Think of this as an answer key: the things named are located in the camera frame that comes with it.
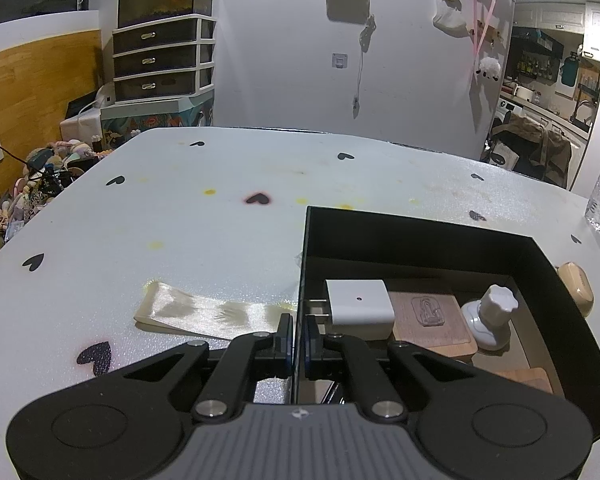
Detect chair with brown jacket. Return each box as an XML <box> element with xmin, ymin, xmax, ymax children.
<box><xmin>489</xmin><ymin>111</ymin><xmax>574</xmax><ymax>187</ymax></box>

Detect cream satin ribbon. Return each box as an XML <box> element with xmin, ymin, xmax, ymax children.
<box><xmin>132</xmin><ymin>281</ymin><xmax>297</xmax><ymax>345</ymax></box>

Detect white appliance under cloth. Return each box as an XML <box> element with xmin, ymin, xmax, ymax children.
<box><xmin>60</xmin><ymin>85</ymin><xmax>117</xmax><ymax>144</ymax></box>

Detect hanging white cord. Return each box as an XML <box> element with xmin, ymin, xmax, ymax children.
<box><xmin>352</xmin><ymin>15</ymin><xmax>378</xmax><ymax>117</ymax></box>

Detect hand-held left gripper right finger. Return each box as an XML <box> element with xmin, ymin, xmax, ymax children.
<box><xmin>302</xmin><ymin>315</ymin><xmax>487</xmax><ymax>423</ymax></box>

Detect beige oval case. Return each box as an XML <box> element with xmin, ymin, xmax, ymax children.
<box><xmin>556</xmin><ymin>261</ymin><xmax>595</xmax><ymax>319</ymax></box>

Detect black power cable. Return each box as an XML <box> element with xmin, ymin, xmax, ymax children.
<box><xmin>0</xmin><ymin>144</ymin><xmax>46</xmax><ymax>181</ymax></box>

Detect teal hanging bottle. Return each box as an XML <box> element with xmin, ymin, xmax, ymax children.
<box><xmin>560</xmin><ymin>51</ymin><xmax>580</xmax><ymax>87</ymax></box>

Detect white sheep plush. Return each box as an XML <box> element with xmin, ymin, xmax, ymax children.
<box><xmin>475</xmin><ymin>56</ymin><xmax>504</xmax><ymax>83</ymax></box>

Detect pile of plush toys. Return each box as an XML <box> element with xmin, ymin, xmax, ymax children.
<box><xmin>0</xmin><ymin>139</ymin><xmax>117</xmax><ymax>257</ymax></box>

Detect pink hanging ribbon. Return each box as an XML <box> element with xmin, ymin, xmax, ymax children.
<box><xmin>467</xmin><ymin>0</ymin><xmax>502</xmax><ymax>89</ymax></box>

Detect white frame drawer unit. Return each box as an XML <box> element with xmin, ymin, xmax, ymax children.
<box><xmin>112</xmin><ymin>14</ymin><xmax>216</xmax><ymax>107</ymax></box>

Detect white kitchen wall cabinets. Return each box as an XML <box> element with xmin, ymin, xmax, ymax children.
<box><xmin>514</xmin><ymin>2</ymin><xmax>600</xmax><ymax>61</ymax></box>

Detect light wooden block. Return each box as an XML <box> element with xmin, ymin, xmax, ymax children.
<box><xmin>495</xmin><ymin>367</ymin><xmax>555</xmax><ymax>397</ymax></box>

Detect painted teal cabinet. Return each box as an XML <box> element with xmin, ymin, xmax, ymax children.
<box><xmin>100</xmin><ymin>87</ymin><xmax>216</xmax><ymax>147</ymax></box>

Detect white power adapter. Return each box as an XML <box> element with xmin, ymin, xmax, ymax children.
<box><xmin>305</xmin><ymin>279</ymin><xmax>397</xmax><ymax>342</ymax></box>

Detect black spice rack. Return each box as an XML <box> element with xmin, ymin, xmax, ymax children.
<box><xmin>507</xmin><ymin>27</ymin><xmax>566</xmax><ymax>82</ymax></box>

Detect black cardboard box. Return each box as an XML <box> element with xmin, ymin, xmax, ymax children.
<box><xmin>290</xmin><ymin>205</ymin><xmax>600</xmax><ymax>442</ymax></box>

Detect brown embossed block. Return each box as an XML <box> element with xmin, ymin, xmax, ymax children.
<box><xmin>387</xmin><ymin>291</ymin><xmax>479</xmax><ymax>359</ymax></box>

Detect white squat bottle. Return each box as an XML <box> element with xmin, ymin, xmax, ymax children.
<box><xmin>461</xmin><ymin>284</ymin><xmax>519</xmax><ymax>351</ymax></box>

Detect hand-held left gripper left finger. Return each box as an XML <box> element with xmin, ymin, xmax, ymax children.
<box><xmin>112</xmin><ymin>312</ymin><xmax>295</xmax><ymax>423</ymax></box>

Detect white washing machine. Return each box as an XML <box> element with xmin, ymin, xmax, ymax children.
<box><xmin>494</xmin><ymin>97</ymin><xmax>523</xmax><ymax>128</ymax></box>

